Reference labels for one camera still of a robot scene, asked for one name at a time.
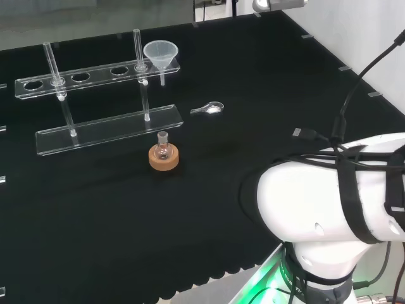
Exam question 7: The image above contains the black cloth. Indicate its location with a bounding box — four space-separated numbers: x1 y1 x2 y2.
0 8 405 304

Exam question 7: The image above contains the cork ring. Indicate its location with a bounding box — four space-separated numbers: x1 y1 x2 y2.
148 144 180 172

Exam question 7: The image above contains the black plug with silver tip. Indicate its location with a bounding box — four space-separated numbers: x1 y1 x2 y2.
292 127 330 142

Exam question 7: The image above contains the clear acrylic funnel stand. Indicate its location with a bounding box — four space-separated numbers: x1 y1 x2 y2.
14 28 184 156

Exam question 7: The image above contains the thick black cable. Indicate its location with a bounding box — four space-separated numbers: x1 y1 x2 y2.
328 28 405 149

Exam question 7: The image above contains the small round-bottom glass flask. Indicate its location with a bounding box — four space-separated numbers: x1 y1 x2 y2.
153 130 173 161

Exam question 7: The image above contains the silver grey device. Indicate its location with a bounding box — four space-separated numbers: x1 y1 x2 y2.
252 0 309 12

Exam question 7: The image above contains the thin black cable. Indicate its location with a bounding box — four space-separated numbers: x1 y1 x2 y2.
352 239 394 289

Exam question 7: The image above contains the translucent plastic funnel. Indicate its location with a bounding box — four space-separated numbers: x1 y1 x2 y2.
142 40 180 87

